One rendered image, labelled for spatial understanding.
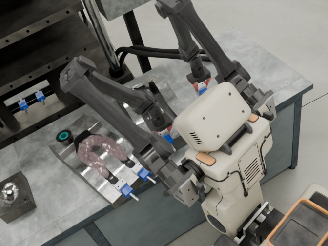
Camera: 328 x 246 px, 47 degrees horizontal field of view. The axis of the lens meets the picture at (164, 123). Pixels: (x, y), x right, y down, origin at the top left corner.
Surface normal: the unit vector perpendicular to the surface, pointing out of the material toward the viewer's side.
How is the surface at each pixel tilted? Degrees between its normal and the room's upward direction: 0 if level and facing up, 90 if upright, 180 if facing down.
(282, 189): 0
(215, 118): 48
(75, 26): 0
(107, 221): 90
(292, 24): 0
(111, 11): 90
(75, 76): 64
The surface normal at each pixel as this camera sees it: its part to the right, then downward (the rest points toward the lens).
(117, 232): 0.47, 0.58
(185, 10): 0.32, 0.32
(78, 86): -0.03, 0.37
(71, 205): -0.22, -0.65
